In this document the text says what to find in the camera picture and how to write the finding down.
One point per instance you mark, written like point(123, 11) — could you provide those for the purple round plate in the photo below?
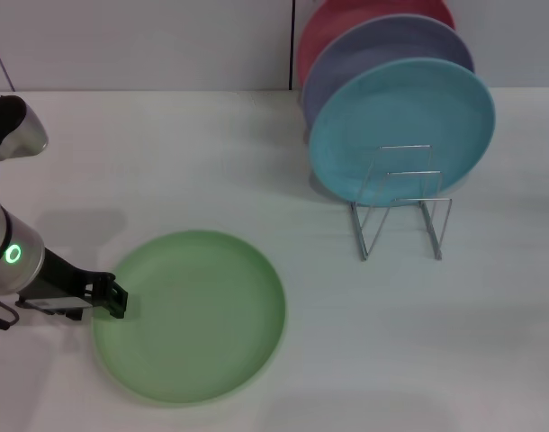
point(382, 42)

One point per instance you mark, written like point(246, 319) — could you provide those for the teal round plate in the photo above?
point(391, 112)

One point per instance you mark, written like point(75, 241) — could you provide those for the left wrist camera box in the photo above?
point(54, 306)

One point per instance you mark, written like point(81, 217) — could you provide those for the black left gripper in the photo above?
point(58, 279)

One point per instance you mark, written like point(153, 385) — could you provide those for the red round plate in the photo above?
point(328, 27)

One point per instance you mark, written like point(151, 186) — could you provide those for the green round plate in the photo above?
point(193, 324)

